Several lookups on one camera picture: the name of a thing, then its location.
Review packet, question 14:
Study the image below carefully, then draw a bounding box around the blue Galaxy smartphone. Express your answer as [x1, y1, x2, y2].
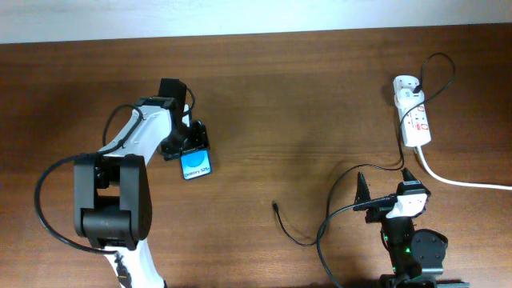
[180, 150, 212, 180]

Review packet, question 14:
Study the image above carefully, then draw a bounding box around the black phone charger cable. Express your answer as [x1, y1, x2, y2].
[271, 52, 456, 247]

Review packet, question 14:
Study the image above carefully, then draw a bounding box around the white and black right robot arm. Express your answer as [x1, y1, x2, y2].
[354, 168, 470, 288]

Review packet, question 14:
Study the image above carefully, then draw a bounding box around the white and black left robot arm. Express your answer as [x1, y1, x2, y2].
[74, 78, 212, 287]

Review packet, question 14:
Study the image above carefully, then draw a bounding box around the white charger plug adapter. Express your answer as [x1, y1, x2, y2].
[394, 88, 425, 110]

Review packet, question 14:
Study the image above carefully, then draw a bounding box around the white power strip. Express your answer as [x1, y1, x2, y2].
[393, 75, 431, 147]

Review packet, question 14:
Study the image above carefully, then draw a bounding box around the white power strip cord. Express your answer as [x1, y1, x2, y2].
[414, 146, 512, 191]

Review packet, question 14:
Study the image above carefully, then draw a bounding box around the black right camera cable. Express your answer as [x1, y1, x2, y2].
[315, 196, 391, 288]

